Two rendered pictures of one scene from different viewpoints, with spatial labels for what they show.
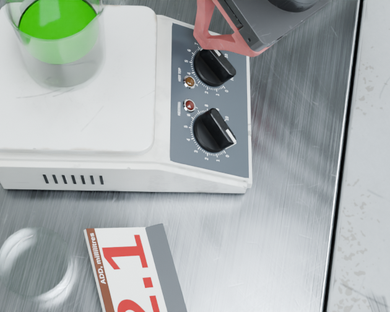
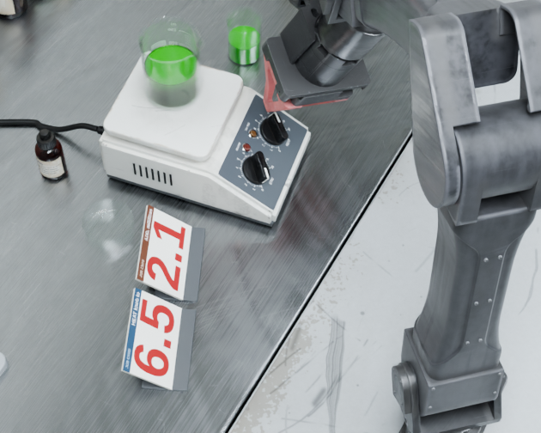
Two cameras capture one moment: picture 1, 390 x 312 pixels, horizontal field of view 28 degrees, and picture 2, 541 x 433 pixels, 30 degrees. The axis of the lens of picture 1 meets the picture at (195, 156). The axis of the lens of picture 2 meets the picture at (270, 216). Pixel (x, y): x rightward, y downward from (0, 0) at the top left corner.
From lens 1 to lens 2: 0.56 m
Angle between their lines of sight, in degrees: 17
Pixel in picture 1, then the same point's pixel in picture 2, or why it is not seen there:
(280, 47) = (338, 143)
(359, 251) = (339, 288)
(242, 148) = (276, 190)
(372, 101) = (392, 197)
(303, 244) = (300, 271)
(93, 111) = (177, 125)
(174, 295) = (194, 274)
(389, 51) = not seen: hidden behind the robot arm
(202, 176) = (239, 195)
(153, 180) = (204, 189)
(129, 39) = (218, 91)
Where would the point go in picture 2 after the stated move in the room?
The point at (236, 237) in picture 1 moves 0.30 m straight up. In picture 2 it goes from (253, 253) to (257, 60)
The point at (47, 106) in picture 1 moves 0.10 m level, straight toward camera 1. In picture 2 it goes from (149, 115) to (143, 193)
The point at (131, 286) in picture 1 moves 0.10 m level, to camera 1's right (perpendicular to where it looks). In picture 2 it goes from (165, 253) to (252, 290)
